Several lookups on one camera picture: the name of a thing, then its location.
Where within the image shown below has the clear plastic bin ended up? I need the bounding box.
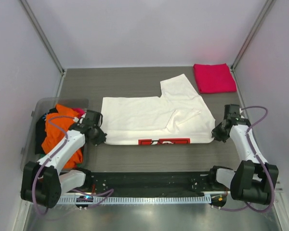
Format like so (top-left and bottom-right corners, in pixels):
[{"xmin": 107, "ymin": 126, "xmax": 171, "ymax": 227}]
[{"xmin": 20, "ymin": 97, "xmax": 89, "ymax": 170}]

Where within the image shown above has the right aluminium frame post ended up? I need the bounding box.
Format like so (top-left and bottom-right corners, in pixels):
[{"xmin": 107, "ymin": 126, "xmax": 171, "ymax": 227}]
[{"xmin": 230, "ymin": 0, "xmax": 276, "ymax": 70}]

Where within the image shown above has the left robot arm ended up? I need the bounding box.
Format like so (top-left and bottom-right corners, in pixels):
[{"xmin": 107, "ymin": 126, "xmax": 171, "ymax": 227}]
[{"xmin": 20, "ymin": 110, "xmax": 107, "ymax": 208}]

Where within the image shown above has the aluminium frame post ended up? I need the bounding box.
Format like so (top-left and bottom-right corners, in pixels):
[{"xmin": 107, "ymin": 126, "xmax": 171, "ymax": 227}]
[
  {"xmin": 230, "ymin": 0, "xmax": 276, "ymax": 70},
  {"xmin": 19, "ymin": 0, "xmax": 65, "ymax": 76}
]

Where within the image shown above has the magenta t-shirt in bin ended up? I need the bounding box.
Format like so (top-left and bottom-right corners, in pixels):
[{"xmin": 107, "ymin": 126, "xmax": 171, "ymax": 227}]
[{"xmin": 72, "ymin": 108, "xmax": 86, "ymax": 118}]

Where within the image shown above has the folded magenta t-shirt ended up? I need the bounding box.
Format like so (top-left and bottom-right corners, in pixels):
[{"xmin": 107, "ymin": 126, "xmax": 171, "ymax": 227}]
[{"xmin": 193, "ymin": 64, "xmax": 236, "ymax": 94}]

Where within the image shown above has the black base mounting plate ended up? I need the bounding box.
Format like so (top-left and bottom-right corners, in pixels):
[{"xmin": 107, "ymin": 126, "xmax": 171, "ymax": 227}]
[{"xmin": 77, "ymin": 171, "xmax": 229, "ymax": 198}]

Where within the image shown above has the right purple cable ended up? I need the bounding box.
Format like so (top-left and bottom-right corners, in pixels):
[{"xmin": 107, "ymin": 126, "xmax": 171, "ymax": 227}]
[{"xmin": 210, "ymin": 105, "xmax": 274, "ymax": 213}]

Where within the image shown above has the left aluminium frame post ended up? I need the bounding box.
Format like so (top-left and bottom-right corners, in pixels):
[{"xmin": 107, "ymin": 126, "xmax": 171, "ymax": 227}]
[{"xmin": 19, "ymin": 0, "xmax": 65, "ymax": 76}]

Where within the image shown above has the white t-shirt with red print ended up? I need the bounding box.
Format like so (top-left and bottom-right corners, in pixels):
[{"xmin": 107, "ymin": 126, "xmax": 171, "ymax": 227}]
[{"xmin": 101, "ymin": 74, "xmax": 215, "ymax": 145}]

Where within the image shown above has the white slotted cable duct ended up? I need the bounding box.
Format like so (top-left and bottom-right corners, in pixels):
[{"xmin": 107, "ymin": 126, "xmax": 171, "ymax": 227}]
[{"xmin": 57, "ymin": 194, "xmax": 211, "ymax": 205}]

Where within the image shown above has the orange t-shirt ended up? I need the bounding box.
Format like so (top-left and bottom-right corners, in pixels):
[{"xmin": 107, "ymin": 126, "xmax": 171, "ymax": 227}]
[{"xmin": 41, "ymin": 103, "xmax": 85, "ymax": 170}]

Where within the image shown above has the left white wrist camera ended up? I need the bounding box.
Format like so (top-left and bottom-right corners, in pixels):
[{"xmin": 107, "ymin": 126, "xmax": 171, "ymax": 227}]
[{"xmin": 73, "ymin": 114, "xmax": 85, "ymax": 124}]

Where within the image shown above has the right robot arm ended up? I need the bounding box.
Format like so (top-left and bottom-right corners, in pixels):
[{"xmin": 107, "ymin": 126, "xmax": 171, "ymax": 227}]
[{"xmin": 205, "ymin": 104, "xmax": 279, "ymax": 207}]

